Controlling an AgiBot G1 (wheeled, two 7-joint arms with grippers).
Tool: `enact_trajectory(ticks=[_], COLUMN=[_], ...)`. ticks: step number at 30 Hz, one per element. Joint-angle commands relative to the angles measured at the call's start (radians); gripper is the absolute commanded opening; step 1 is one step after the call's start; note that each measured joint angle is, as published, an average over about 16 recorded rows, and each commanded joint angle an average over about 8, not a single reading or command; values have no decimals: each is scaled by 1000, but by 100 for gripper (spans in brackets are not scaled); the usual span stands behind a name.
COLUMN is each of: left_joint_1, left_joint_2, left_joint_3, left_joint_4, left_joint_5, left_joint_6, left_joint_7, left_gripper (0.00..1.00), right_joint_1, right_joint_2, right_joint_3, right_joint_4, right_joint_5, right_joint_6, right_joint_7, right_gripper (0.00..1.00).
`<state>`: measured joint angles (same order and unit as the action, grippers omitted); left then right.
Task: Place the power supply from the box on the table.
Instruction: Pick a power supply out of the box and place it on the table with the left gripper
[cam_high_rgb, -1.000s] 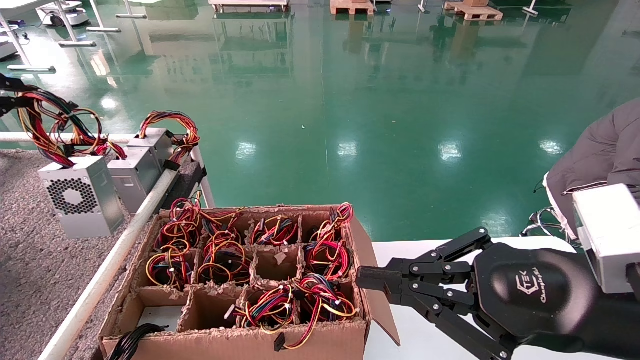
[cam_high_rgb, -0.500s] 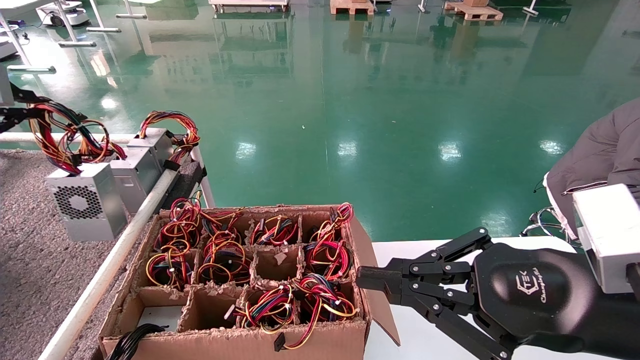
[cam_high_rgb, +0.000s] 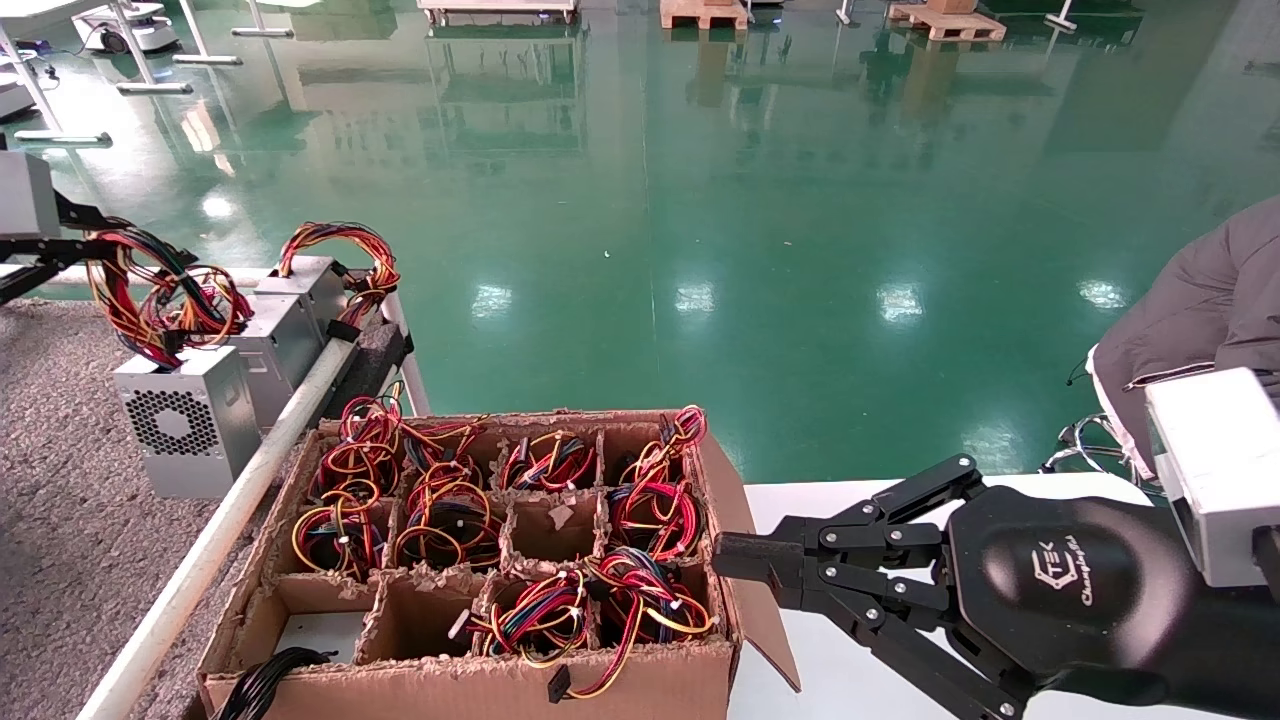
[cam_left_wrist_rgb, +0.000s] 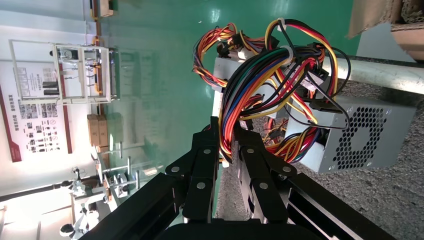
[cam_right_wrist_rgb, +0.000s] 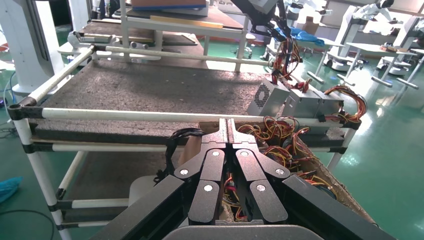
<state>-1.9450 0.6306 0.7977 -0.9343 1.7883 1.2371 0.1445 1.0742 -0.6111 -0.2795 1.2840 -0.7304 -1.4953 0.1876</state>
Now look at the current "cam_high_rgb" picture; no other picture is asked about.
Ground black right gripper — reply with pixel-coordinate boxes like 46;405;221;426
712;453;1280;720

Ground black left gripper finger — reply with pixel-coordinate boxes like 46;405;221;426
55;190;136;241
0;238;101;306

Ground grey power supply with wires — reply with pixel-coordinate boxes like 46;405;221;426
620;405;708;486
470;568;591;666
290;478;386;581
400;418;486;481
498;430;598;493
255;222;403;341
548;548;719;701
607;478;706;561
392;465;501;571
315;392;406;491
85;228;263;499
180;268;329;431

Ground brown cardboard divider box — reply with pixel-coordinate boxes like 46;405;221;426
197;405;801;720

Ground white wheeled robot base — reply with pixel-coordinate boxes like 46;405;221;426
72;2;181;53

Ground white metal table leg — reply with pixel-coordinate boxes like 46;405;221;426
105;0;193;96
172;0;243;67
232;0;296;39
0;25;113;148

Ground person in grey jacket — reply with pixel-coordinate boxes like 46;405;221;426
1085;195;1280;481

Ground low wheeled platform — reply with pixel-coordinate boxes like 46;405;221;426
418;0;581;26

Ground wide wooden pallet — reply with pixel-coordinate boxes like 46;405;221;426
888;3;1007;43

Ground small wooden pallet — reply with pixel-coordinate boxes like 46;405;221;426
660;0;749;31

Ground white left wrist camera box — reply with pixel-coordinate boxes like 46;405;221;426
0;150;63;241

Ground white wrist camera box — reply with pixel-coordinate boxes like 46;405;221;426
0;150;63;241
1143;367;1280;589

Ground chrome stool frame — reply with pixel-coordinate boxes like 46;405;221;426
1040;412;1141;476

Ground white tubular table rail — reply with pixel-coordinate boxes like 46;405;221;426
0;263;433;720

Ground black foam rail padding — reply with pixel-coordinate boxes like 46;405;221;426
325;318;416;421

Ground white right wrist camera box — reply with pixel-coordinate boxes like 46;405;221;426
1143;367;1280;589

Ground black cable bundle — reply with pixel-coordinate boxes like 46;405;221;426
210;645;336;720

